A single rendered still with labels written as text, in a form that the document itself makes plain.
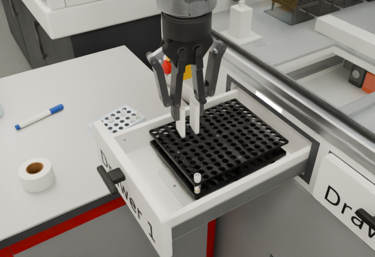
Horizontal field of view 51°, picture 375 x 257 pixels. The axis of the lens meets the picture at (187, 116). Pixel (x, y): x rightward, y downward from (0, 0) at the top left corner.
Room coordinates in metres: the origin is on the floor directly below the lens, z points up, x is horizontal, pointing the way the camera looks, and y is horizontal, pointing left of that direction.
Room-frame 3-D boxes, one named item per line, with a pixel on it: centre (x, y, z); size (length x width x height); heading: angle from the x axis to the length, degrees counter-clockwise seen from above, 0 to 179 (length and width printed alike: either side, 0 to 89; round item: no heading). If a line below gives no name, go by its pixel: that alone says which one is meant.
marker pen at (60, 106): (0.84, 0.40, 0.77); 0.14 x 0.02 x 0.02; 135
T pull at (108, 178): (0.49, 0.13, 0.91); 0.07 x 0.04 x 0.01; 32
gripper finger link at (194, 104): (0.56, -0.01, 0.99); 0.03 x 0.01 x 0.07; 21
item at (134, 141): (0.61, -0.07, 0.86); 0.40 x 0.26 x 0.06; 122
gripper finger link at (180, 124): (0.55, 0.01, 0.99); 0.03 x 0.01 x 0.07; 21
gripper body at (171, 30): (0.56, 0.00, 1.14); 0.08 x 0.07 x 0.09; 111
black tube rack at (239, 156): (0.61, -0.06, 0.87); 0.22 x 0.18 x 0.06; 122
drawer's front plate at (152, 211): (0.50, 0.11, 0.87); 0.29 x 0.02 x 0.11; 32
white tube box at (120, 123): (0.79, 0.18, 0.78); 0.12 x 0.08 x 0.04; 136
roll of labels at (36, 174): (0.62, 0.34, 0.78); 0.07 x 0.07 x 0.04
